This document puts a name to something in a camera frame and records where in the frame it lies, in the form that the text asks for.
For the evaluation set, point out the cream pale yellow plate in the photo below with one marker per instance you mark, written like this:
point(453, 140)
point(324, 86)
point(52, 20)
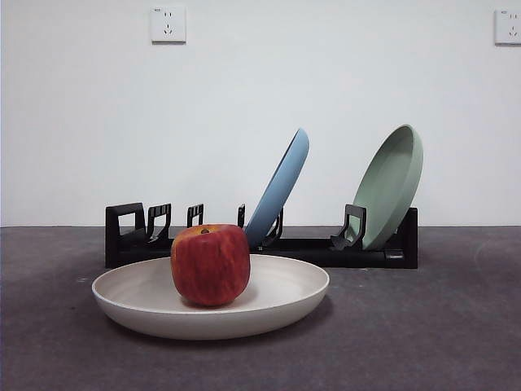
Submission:
point(285, 297)

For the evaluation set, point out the red yellow apple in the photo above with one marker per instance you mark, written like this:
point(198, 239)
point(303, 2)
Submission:
point(209, 264)

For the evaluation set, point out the green plate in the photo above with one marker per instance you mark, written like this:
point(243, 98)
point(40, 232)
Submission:
point(390, 179)

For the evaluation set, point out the white wall socket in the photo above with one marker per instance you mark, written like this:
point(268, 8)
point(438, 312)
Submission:
point(169, 24)
point(509, 26)

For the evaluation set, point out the blue plate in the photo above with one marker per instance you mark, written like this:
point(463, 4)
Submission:
point(281, 183)

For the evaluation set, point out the black plate rack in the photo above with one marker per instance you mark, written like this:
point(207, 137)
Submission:
point(366, 256)

